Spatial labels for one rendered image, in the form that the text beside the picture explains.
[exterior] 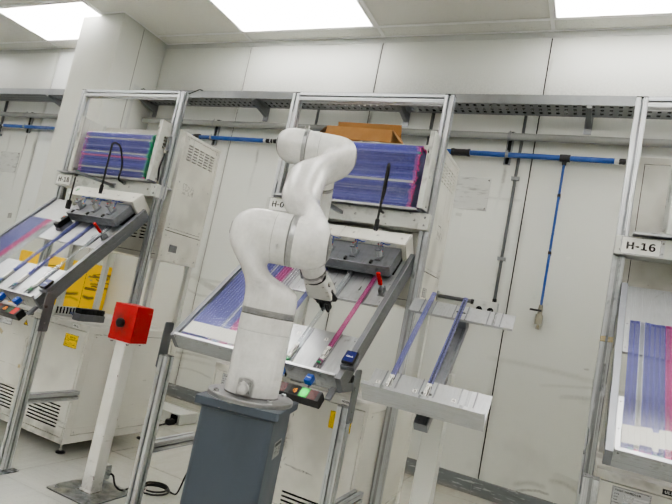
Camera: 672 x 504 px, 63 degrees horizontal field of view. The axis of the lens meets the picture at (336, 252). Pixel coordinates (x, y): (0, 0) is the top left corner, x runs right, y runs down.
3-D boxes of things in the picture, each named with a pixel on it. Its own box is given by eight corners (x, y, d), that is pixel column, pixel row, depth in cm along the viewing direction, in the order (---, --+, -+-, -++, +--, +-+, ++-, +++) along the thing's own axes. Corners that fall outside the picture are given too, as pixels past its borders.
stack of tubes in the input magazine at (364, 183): (410, 207, 221) (422, 143, 224) (301, 195, 243) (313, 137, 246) (419, 214, 233) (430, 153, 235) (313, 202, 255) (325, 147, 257)
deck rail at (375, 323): (342, 393, 176) (340, 379, 172) (337, 391, 176) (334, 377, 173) (415, 266, 227) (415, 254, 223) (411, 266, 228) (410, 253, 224)
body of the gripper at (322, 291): (332, 269, 193) (338, 291, 201) (307, 265, 198) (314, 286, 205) (323, 284, 189) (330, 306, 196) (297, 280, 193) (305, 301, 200)
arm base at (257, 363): (279, 415, 112) (298, 324, 114) (193, 394, 115) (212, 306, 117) (300, 402, 130) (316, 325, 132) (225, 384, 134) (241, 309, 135)
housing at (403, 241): (408, 273, 225) (405, 244, 218) (304, 256, 246) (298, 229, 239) (414, 262, 231) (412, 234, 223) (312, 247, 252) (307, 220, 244)
